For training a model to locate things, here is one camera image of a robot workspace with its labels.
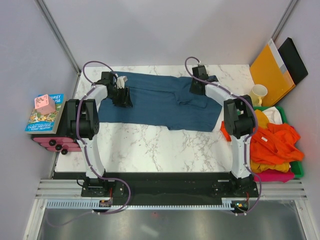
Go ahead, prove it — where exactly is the white cable duct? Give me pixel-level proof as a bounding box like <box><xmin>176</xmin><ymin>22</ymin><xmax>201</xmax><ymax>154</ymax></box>
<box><xmin>46</xmin><ymin>199</ymin><xmax>250</xmax><ymax>211</ymax></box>

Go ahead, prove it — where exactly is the yellow t shirt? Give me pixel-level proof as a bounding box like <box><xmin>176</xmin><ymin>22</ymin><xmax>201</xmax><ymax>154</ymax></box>
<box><xmin>250</xmin><ymin>109</ymin><xmax>291</xmax><ymax>174</ymax></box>

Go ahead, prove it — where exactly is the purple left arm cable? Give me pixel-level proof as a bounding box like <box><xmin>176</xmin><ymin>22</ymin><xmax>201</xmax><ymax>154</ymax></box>
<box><xmin>46</xmin><ymin>60</ymin><xmax>132</xmax><ymax>227</ymax></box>

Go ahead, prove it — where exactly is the black flat box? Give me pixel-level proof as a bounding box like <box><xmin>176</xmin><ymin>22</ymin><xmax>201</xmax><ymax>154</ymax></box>
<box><xmin>278</xmin><ymin>37</ymin><xmax>309</xmax><ymax>85</ymax></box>

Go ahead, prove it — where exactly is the pink black dumbbell set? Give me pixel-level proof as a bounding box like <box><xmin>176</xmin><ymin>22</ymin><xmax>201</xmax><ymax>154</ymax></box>
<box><xmin>31</xmin><ymin>134</ymin><xmax>82</xmax><ymax>155</ymax></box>

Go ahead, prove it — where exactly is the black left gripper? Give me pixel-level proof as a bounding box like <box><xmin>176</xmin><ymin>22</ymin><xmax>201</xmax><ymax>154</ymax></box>
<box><xmin>107</xmin><ymin>86</ymin><xmax>133</xmax><ymax>109</ymax></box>

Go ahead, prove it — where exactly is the pink dice cube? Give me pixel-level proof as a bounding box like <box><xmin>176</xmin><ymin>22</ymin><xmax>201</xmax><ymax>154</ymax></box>
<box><xmin>34</xmin><ymin>94</ymin><xmax>56</xmax><ymax>115</ymax></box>

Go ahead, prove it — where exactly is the yellow mug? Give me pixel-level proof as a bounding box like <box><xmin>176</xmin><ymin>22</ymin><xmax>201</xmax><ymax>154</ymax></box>
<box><xmin>249</xmin><ymin>84</ymin><xmax>268</xmax><ymax>107</ymax></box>

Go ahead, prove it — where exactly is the orange t shirt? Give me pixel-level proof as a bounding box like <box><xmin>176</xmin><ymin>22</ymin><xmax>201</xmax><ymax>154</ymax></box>
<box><xmin>219</xmin><ymin>121</ymin><xmax>305</xmax><ymax>166</ymax></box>

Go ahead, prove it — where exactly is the green plastic bin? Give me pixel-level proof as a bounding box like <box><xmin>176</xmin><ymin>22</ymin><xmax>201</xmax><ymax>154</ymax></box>
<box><xmin>254</xmin><ymin>106</ymin><xmax>305</xmax><ymax>179</ymax></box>

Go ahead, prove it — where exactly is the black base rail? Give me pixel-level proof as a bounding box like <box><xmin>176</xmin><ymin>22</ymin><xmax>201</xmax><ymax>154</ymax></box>
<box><xmin>81</xmin><ymin>172</ymin><xmax>259</xmax><ymax>205</ymax></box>

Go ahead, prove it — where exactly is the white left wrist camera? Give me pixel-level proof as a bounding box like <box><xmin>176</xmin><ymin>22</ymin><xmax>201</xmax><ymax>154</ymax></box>
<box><xmin>116</xmin><ymin>76</ymin><xmax>128</xmax><ymax>89</ymax></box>

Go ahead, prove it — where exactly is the orange folder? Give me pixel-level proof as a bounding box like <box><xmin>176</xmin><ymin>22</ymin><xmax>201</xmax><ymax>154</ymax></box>
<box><xmin>249</xmin><ymin>39</ymin><xmax>296</xmax><ymax>107</ymax></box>

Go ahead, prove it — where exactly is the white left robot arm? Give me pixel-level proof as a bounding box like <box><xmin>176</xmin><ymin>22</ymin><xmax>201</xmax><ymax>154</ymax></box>
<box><xmin>66</xmin><ymin>71</ymin><xmax>133</xmax><ymax>197</ymax></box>

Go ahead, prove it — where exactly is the black box under book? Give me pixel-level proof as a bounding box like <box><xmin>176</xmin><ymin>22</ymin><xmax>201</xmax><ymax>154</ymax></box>
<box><xmin>56</xmin><ymin>100</ymin><xmax>74</xmax><ymax>137</ymax></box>

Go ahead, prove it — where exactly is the white t shirt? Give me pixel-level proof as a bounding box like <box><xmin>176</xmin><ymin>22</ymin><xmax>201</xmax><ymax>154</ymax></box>
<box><xmin>262</xmin><ymin>106</ymin><xmax>283</xmax><ymax>125</ymax></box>

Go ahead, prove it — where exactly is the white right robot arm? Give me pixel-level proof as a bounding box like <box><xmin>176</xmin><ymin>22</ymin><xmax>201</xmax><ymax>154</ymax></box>
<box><xmin>188</xmin><ymin>64</ymin><xmax>257</xmax><ymax>197</ymax></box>

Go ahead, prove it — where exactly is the blue paperback book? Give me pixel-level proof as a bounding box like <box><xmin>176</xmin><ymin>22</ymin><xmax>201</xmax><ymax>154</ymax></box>
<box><xmin>24</xmin><ymin>93</ymin><xmax>66</xmax><ymax>135</ymax></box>

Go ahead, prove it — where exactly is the pink t shirt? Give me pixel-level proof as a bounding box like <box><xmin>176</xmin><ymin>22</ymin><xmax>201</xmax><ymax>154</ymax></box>
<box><xmin>253</xmin><ymin>169</ymin><xmax>295</xmax><ymax>183</ymax></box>

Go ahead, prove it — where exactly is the blue t shirt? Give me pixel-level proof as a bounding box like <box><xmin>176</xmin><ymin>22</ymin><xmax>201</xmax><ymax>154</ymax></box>
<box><xmin>98</xmin><ymin>71</ymin><xmax>222</xmax><ymax>132</ymax></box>

